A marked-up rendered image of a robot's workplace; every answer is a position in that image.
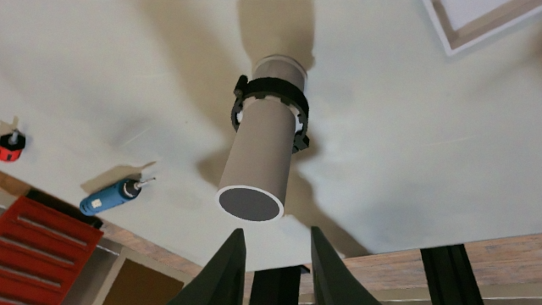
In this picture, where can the white hollow tube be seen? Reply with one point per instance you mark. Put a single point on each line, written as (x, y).
(254, 183)

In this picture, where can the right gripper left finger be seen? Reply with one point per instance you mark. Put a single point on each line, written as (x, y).
(212, 285)

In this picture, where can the grey cylinder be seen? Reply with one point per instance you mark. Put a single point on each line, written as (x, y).
(282, 66)

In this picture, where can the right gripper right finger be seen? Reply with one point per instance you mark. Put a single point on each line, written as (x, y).
(338, 285)

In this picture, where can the red screwdriver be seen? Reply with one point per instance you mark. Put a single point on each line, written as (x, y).
(11, 145)

